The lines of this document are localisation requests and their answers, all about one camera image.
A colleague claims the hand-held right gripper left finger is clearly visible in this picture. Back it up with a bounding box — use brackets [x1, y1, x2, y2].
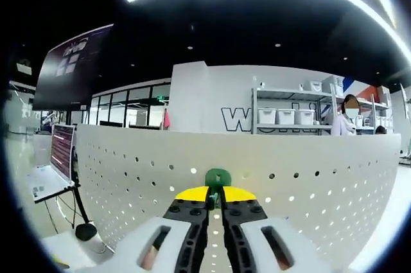
[110, 185, 211, 273]

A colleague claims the grey metal shelving rack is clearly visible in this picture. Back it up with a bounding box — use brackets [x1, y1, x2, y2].
[251, 76, 394, 136]

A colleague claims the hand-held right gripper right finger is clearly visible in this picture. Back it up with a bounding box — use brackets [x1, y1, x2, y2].
[220, 185, 331, 273]

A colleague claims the white perforated mounting plate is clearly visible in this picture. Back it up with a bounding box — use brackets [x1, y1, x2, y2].
[73, 124, 403, 273]

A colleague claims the open laptop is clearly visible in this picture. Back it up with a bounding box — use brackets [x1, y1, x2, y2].
[27, 124, 81, 204]

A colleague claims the black framed glass partition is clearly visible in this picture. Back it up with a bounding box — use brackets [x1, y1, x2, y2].
[86, 77, 171, 130]

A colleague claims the large black wall screen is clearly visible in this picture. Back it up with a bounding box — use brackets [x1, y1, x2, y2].
[31, 23, 115, 110]

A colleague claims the red white blue flag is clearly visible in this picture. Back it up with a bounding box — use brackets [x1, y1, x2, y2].
[342, 75, 391, 107]

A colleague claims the green hook assembly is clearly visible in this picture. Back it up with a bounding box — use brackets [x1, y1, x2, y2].
[204, 167, 232, 211]

